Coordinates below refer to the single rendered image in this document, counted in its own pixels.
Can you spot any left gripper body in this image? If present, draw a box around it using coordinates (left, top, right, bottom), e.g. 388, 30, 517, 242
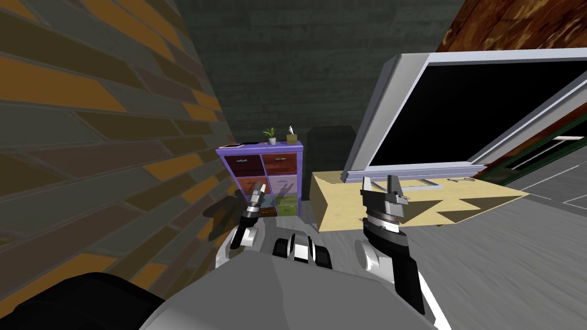
247, 180, 268, 208

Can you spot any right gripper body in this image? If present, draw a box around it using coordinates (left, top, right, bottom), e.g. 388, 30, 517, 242
359, 190, 410, 216

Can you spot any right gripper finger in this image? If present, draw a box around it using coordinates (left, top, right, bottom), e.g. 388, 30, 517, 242
387, 174, 403, 199
360, 176, 379, 199

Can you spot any tan wooden table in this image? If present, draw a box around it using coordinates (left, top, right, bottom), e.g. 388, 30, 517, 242
310, 170, 531, 233

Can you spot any purple drawer cabinet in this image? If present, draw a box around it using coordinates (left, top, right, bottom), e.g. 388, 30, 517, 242
215, 125, 304, 219

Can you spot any grey framed black television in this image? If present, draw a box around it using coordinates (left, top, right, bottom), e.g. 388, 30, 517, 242
341, 48, 587, 184

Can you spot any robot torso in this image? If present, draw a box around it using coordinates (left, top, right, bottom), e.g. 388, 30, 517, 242
137, 231, 437, 330

